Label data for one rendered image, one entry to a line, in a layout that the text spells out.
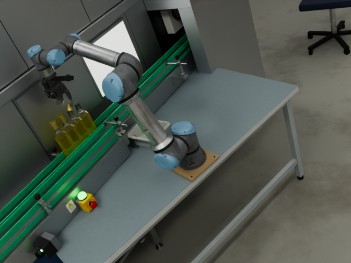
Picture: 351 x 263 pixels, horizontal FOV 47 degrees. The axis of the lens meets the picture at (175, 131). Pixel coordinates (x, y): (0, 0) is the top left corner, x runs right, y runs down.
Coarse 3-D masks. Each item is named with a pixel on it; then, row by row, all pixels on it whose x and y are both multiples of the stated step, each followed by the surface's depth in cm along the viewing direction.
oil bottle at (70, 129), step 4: (68, 124) 214; (72, 124) 215; (64, 128) 213; (68, 128) 213; (72, 128) 214; (68, 132) 213; (72, 132) 214; (76, 132) 217; (72, 136) 215; (76, 136) 217; (80, 136) 219; (72, 140) 216; (76, 140) 217; (80, 140) 220; (76, 144) 218
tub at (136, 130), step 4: (136, 124) 241; (160, 124) 236; (164, 124) 234; (168, 124) 230; (136, 128) 240; (140, 128) 242; (164, 128) 228; (132, 132) 237; (136, 132) 240; (140, 132) 242; (128, 136) 233; (132, 136) 232; (140, 136) 242; (144, 136) 241; (148, 140) 224
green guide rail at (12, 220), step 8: (104, 128) 228; (96, 136) 224; (88, 144) 220; (80, 152) 216; (72, 160) 212; (64, 168) 209; (56, 176) 206; (48, 184) 202; (40, 192) 199; (32, 200) 196; (24, 208) 193; (16, 216) 190; (8, 224) 187; (0, 232) 184
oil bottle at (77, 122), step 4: (76, 116) 218; (72, 120) 216; (76, 120) 216; (80, 120) 218; (76, 124) 216; (80, 124) 218; (84, 124) 221; (76, 128) 217; (80, 128) 219; (84, 128) 221; (80, 132) 219; (84, 132) 221; (88, 132) 224; (84, 136) 221
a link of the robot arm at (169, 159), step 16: (128, 64) 176; (112, 80) 169; (128, 80) 173; (112, 96) 174; (128, 96) 173; (144, 112) 179; (144, 128) 182; (160, 128) 184; (160, 144) 184; (176, 144) 188; (160, 160) 187; (176, 160) 186
